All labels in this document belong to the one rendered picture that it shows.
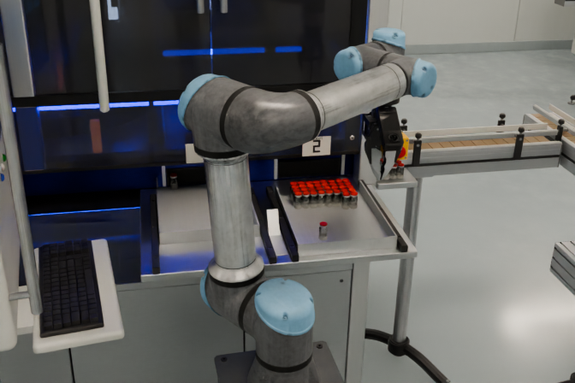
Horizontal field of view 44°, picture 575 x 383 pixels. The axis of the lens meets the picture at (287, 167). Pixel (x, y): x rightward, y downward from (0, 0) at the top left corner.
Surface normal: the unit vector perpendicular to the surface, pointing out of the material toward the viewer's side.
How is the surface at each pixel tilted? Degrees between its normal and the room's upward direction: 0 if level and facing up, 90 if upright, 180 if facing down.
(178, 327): 90
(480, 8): 90
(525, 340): 0
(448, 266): 0
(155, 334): 90
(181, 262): 0
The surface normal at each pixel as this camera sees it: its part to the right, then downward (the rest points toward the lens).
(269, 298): 0.11, -0.87
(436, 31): 0.19, 0.40
